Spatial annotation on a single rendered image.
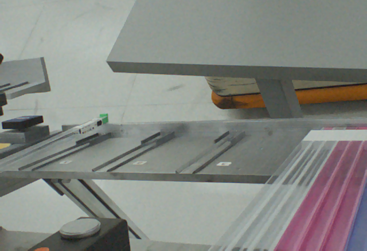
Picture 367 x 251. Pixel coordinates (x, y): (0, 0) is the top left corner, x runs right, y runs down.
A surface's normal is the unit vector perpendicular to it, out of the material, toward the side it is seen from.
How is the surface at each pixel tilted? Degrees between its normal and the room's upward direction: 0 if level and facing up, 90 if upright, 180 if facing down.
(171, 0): 0
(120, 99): 0
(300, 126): 45
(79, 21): 0
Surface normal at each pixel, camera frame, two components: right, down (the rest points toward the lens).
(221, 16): -0.35, -0.57
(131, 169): -0.10, -0.98
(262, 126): -0.40, 0.18
